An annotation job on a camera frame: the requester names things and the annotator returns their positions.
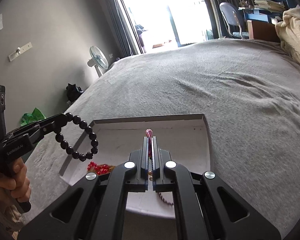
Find white wall hook rail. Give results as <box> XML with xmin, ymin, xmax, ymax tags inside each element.
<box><xmin>8</xmin><ymin>42</ymin><xmax>32</xmax><ymax>62</ymax></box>

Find left hand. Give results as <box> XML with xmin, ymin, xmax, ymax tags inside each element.
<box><xmin>0</xmin><ymin>158</ymin><xmax>31</xmax><ymax>205</ymax></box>

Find white standing fan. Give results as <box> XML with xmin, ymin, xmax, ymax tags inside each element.
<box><xmin>87</xmin><ymin>46</ymin><xmax>109</xmax><ymax>77</ymax></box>

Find blue chair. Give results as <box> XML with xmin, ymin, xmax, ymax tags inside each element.
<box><xmin>219</xmin><ymin>2</ymin><xmax>249</xmax><ymax>39</ymax></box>

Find grey cardboard tray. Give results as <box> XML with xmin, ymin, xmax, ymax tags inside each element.
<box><xmin>58</xmin><ymin>113</ymin><xmax>213</xmax><ymax>219</ymax></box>

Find green plastic bag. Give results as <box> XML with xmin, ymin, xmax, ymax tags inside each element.
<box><xmin>20</xmin><ymin>108</ymin><xmax>46</xmax><ymax>126</ymax></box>

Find red bead gold bracelet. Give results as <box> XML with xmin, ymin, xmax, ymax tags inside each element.
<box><xmin>86</xmin><ymin>160</ymin><xmax>116</xmax><ymax>177</ymax></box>

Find grey bed cover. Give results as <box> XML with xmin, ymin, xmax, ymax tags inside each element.
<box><xmin>14</xmin><ymin>37</ymin><xmax>300</xmax><ymax>238</ymax></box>

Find blue desk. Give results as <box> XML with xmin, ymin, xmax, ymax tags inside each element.
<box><xmin>239</xmin><ymin>0</ymin><xmax>297</xmax><ymax>23</ymax></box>

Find brown wooden cabinet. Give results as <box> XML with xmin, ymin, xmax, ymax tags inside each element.
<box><xmin>247</xmin><ymin>20</ymin><xmax>280</xmax><ymax>42</ymax></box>

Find cream blanket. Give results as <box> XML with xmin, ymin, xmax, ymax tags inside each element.
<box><xmin>275</xmin><ymin>5</ymin><xmax>300</xmax><ymax>64</ymax></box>

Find dark curtain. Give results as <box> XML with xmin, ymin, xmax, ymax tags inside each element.
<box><xmin>106</xmin><ymin>0</ymin><xmax>135</xmax><ymax>57</ymax></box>

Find black bag on floor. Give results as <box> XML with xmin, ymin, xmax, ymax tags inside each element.
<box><xmin>66</xmin><ymin>83</ymin><xmax>84</xmax><ymax>103</ymax></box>

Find pink string bracelet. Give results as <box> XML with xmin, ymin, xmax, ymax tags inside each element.
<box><xmin>145</xmin><ymin>128</ymin><xmax>154</xmax><ymax>181</ymax></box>

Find black bead bracelet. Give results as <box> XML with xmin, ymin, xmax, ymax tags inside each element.
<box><xmin>53</xmin><ymin>112</ymin><xmax>100</xmax><ymax>162</ymax></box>

